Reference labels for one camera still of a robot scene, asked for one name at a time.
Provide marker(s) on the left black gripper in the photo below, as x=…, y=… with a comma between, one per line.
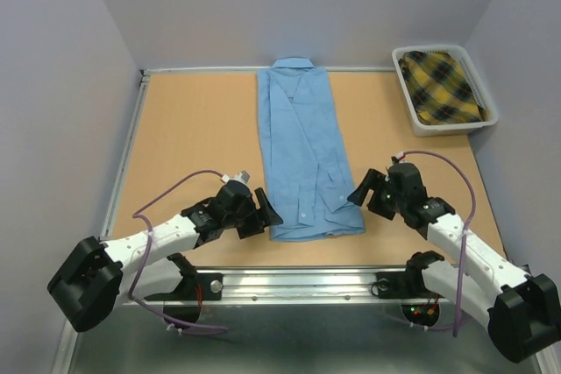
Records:
x=259, y=217

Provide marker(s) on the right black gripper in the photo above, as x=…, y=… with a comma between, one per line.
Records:
x=370, y=181

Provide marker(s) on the light blue long sleeve shirt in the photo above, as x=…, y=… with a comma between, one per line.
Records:
x=307, y=173

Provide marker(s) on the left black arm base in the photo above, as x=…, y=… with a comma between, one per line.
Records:
x=207, y=285

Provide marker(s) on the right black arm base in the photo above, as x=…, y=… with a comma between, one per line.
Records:
x=394, y=286

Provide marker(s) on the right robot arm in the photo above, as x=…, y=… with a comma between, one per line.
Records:
x=520, y=311

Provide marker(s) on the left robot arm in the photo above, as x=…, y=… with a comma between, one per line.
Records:
x=99, y=276

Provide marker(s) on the yellow plaid shirt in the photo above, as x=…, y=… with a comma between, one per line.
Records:
x=439, y=92

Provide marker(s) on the white plastic basket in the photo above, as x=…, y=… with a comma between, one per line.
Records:
x=483, y=97

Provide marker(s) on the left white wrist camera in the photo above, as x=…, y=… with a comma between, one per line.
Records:
x=241, y=177

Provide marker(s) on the aluminium mounting rail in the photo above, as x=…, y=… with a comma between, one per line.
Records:
x=297, y=286

